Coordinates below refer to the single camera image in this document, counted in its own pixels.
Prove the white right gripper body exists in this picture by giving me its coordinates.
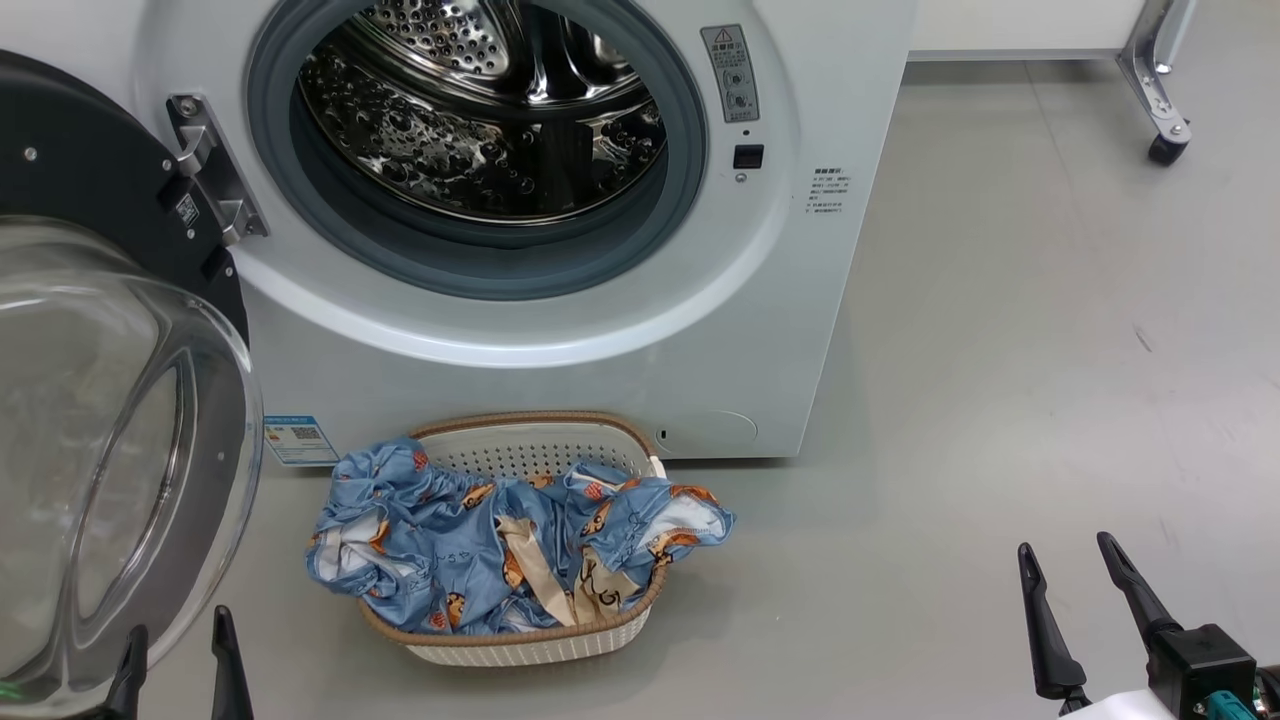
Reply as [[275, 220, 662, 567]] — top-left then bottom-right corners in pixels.
[[1058, 688, 1179, 720]]

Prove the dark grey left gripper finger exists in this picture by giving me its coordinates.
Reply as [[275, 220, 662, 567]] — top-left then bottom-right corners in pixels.
[[210, 605, 254, 720], [105, 625, 149, 720]]

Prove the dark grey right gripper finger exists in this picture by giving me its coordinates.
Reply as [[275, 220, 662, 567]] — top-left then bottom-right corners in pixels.
[[1018, 543, 1089, 701], [1097, 532, 1181, 651]]

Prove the blue cartoon print pyjama garment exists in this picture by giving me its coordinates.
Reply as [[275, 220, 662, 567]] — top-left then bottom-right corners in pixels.
[[305, 437, 501, 633]]

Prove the round dark glass washer door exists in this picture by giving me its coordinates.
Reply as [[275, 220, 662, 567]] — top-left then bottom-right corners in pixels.
[[0, 50, 266, 716]]

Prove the cream perforated laundry basket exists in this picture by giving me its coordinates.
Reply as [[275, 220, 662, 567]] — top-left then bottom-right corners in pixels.
[[355, 410, 669, 668]]

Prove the white front-load washing machine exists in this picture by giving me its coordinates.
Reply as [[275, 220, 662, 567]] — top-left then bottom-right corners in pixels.
[[0, 0, 916, 466]]

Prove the blue energy label sticker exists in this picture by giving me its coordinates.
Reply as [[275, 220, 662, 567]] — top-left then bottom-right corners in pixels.
[[263, 415, 339, 467]]

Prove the grey warning sticker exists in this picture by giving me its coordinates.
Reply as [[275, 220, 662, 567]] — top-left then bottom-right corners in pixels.
[[700, 25, 761, 123]]

